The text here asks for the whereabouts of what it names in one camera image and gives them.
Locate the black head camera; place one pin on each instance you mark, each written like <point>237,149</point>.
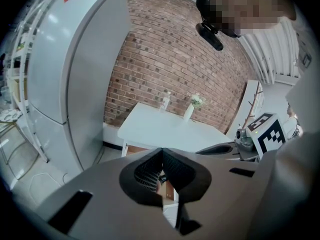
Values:
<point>210,36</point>

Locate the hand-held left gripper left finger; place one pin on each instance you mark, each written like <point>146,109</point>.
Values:
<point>105,191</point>

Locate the white metal shelf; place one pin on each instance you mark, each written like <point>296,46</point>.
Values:
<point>22,66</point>

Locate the white desk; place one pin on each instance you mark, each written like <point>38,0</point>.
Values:
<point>155,129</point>

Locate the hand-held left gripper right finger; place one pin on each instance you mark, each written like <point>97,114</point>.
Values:
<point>225,199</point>

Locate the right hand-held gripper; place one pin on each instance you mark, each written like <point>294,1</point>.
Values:
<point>270,136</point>

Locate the wooden coat rack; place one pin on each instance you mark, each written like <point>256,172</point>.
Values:
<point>250,116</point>

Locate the white vase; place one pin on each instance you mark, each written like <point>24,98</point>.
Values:
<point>188,114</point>

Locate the person's head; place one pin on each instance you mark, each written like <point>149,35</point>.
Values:
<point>250,9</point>

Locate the person's white shirt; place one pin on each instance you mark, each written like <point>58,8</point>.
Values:
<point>295,184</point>

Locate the clear plastic bottle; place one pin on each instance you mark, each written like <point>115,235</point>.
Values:
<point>164,104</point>

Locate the grey refrigerator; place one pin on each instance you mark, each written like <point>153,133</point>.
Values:
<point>75,84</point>

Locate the white flowers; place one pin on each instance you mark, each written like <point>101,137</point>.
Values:
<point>197,99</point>

